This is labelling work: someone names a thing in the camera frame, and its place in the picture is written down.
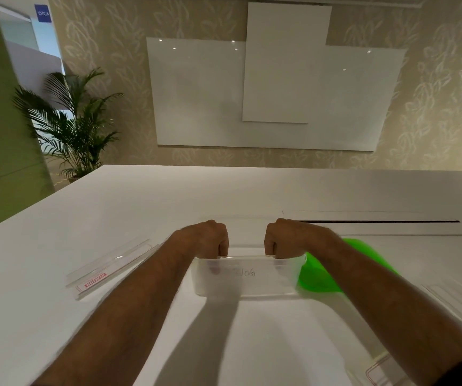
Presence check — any person's left forearm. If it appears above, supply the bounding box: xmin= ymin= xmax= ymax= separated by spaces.
xmin=30 ymin=237 xmax=199 ymax=386

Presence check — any green plastic lid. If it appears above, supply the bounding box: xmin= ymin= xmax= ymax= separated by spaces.
xmin=298 ymin=238 xmax=400 ymax=294

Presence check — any green palm plant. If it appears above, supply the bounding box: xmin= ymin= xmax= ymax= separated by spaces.
xmin=12 ymin=68 xmax=124 ymax=180

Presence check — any clear lid with red label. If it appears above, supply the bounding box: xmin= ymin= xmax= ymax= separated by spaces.
xmin=345 ymin=349 xmax=416 ymax=386
xmin=74 ymin=244 xmax=164 ymax=301

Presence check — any large glossy white wall board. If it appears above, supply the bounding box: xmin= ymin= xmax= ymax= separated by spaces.
xmin=146 ymin=37 xmax=408 ymax=153

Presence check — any matte white wall panel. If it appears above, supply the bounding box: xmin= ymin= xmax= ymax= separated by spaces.
xmin=242 ymin=1 xmax=333 ymax=124

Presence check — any person's right forearm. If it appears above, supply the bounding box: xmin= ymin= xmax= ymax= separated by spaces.
xmin=311 ymin=232 xmax=462 ymax=386

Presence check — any white partition panel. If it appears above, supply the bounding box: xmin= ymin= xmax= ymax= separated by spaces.
xmin=5 ymin=39 xmax=64 ymax=110

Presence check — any clear plastic container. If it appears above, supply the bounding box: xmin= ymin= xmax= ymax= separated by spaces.
xmin=190 ymin=215 xmax=308 ymax=299

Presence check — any clear plastic lid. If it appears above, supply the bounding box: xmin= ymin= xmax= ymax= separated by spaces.
xmin=421 ymin=279 xmax=462 ymax=345
xmin=65 ymin=238 xmax=153 ymax=287

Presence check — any person's left hand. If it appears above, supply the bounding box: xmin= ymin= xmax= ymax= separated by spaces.
xmin=170 ymin=220 xmax=230 ymax=260

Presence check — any blue wall sign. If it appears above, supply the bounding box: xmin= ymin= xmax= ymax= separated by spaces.
xmin=34 ymin=4 xmax=53 ymax=24

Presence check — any person's right hand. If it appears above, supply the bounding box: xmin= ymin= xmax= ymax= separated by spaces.
xmin=264 ymin=218 xmax=337 ymax=260

